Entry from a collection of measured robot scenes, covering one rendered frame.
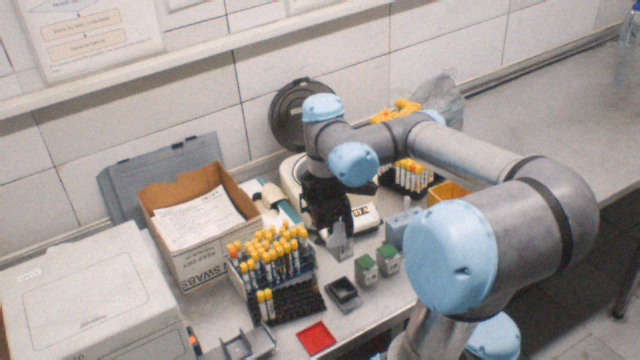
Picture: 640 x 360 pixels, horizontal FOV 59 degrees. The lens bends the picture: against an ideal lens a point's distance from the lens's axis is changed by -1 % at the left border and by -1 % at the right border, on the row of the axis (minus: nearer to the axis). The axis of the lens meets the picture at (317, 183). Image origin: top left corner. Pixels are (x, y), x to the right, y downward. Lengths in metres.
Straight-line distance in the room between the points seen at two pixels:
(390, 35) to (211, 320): 1.02
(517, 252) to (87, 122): 1.16
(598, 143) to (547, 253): 1.37
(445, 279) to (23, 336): 0.74
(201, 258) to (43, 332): 0.46
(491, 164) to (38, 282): 0.83
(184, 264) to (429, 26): 1.09
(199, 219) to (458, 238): 1.06
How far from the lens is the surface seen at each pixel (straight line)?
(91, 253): 1.19
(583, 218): 0.67
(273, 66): 1.64
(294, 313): 1.34
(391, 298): 1.39
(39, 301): 1.15
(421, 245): 0.63
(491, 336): 1.02
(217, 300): 1.43
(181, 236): 1.52
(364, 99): 1.87
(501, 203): 0.63
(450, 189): 1.58
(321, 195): 1.12
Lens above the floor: 1.93
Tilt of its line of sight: 38 degrees down
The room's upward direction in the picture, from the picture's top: 5 degrees counter-clockwise
